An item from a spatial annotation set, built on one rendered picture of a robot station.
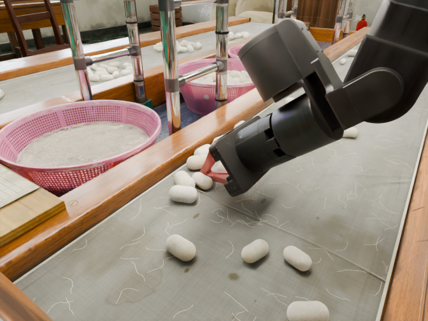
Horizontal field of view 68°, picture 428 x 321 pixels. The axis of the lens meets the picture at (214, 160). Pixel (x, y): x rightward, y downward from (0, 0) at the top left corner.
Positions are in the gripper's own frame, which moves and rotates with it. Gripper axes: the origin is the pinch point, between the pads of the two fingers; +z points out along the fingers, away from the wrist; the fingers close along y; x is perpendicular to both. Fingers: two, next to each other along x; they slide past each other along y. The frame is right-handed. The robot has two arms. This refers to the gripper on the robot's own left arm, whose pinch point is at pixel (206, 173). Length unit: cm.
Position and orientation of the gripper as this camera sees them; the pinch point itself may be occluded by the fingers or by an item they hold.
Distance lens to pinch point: 45.2
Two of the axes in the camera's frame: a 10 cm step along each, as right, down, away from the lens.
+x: 5.3, 8.5, 0.7
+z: -6.2, 3.3, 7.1
